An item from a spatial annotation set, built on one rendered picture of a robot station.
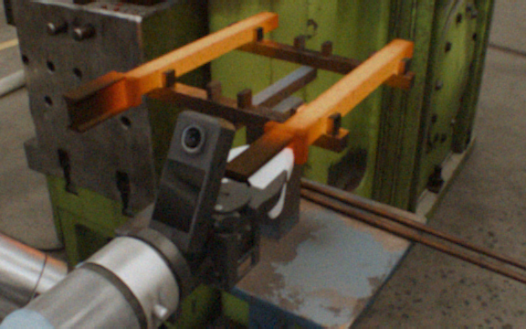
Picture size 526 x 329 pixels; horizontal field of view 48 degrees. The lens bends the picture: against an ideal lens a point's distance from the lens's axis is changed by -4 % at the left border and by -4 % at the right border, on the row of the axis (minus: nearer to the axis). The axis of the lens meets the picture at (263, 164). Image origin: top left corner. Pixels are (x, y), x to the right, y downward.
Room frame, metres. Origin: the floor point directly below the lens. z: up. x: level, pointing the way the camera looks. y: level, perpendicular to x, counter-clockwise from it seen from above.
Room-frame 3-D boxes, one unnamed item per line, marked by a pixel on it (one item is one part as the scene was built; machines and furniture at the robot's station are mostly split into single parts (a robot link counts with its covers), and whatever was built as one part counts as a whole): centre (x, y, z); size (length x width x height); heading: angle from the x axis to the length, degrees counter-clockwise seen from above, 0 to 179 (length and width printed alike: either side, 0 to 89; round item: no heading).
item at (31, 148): (1.56, 0.65, 0.36); 0.09 x 0.07 x 0.12; 59
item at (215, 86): (0.78, -0.02, 0.94); 0.23 x 0.06 x 0.02; 147
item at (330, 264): (0.78, -0.02, 0.67); 0.40 x 0.30 x 0.02; 57
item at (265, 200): (0.47, 0.01, 0.94); 0.09 x 0.05 x 0.02; 145
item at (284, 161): (0.51, -0.01, 0.92); 0.09 x 0.03 x 0.06; 145
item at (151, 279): (0.36, 0.10, 0.92); 0.08 x 0.05 x 0.08; 58
